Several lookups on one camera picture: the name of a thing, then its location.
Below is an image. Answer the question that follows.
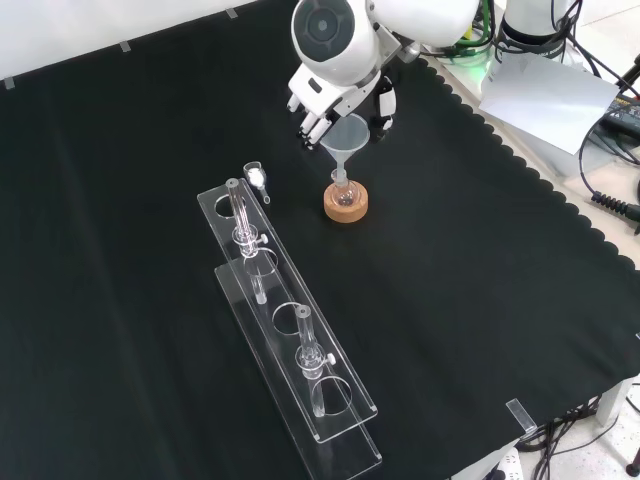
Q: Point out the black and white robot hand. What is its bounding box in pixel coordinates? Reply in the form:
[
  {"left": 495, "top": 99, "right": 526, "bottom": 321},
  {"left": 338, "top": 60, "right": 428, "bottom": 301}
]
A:
[{"left": 285, "top": 63, "right": 400, "bottom": 152}]

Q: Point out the clear plastic funnel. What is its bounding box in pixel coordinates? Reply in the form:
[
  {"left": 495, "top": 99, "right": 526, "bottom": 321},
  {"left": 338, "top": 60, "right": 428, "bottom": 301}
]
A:
[{"left": 319, "top": 113, "right": 372, "bottom": 187}]

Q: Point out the glass round-bottom flask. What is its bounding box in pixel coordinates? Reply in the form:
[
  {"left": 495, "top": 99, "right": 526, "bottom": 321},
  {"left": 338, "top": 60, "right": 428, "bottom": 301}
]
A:
[{"left": 331, "top": 168, "right": 360, "bottom": 209}]

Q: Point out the glass weighing funnel with powder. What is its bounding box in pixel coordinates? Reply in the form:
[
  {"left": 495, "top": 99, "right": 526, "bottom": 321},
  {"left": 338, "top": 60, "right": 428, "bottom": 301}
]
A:
[{"left": 242, "top": 160, "right": 273, "bottom": 206}]

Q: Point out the clear funnel stand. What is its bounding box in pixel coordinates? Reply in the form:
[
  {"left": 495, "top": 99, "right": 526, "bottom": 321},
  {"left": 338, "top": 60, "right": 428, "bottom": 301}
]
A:
[{"left": 195, "top": 176, "right": 384, "bottom": 474}]

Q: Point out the pale board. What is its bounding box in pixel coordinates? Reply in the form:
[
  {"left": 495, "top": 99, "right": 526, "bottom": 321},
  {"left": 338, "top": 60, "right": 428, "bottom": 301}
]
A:
[{"left": 478, "top": 51, "right": 622, "bottom": 157}]

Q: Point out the black cloth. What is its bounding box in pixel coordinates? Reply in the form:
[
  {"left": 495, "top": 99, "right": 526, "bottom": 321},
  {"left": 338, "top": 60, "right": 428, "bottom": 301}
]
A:
[{"left": 0, "top": 0, "right": 640, "bottom": 480}]

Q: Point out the black device with yellow label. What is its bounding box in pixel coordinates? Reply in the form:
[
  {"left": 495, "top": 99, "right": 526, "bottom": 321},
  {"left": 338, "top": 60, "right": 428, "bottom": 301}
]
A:
[{"left": 601, "top": 93, "right": 640, "bottom": 135}]

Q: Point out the clear cloth clip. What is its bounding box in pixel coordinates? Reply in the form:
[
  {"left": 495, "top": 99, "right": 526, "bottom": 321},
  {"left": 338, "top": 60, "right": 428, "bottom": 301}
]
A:
[{"left": 505, "top": 397, "right": 537, "bottom": 434}]

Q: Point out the white power strip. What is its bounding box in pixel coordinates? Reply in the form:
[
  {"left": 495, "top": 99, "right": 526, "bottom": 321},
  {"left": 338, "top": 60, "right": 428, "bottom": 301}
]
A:
[{"left": 481, "top": 446, "right": 526, "bottom": 480}]

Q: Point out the white table leg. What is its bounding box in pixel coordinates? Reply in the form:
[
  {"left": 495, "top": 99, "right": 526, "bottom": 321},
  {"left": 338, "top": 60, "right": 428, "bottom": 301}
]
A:
[{"left": 596, "top": 378, "right": 634, "bottom": 427}]

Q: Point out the cork ring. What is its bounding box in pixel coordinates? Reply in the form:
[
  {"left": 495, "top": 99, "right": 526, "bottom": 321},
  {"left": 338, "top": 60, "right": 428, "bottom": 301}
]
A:
[{"left": 323, "top": 182, "right": 372, "bottom": 225}]

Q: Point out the green cable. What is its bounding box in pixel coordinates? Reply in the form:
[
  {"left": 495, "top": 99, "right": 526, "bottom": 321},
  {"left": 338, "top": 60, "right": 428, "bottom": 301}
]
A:
[{"left": 444, "top": 19, "right": 497, "bottom": 66}]

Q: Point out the black coiled cable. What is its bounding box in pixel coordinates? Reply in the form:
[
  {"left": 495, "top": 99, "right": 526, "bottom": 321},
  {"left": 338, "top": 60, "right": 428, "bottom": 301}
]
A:
[{"left": 578, "top": 117, "right": 640, "bottom": 222}]

